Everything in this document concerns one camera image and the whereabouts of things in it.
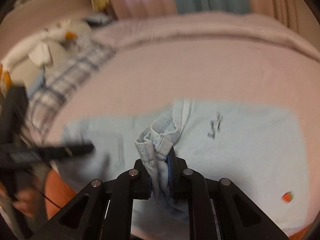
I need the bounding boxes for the light blue denim pants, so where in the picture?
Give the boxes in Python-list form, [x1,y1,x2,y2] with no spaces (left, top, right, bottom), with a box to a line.
[56,99,310,239]

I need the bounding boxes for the orange fuzzy clothing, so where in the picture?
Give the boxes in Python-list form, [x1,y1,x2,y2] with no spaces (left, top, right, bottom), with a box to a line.
[44,170,76,219]

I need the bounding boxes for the person's left hand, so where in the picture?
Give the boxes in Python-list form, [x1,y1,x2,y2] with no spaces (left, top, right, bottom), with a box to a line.
[13,177,40,218]

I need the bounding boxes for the white goose plush toy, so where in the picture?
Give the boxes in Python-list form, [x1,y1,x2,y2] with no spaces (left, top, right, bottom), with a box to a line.
[1,20,91,97]

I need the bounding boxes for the pink bed sheet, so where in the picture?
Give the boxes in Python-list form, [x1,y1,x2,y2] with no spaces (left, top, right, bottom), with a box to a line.
[47,37,319,235]

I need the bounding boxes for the small dark plaid pillow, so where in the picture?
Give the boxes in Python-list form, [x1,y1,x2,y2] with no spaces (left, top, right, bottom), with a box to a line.
[84,13,113,28]

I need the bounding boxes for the folded pink duvet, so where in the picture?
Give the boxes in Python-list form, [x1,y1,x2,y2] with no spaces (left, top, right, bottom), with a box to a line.
[92,12,319,61]

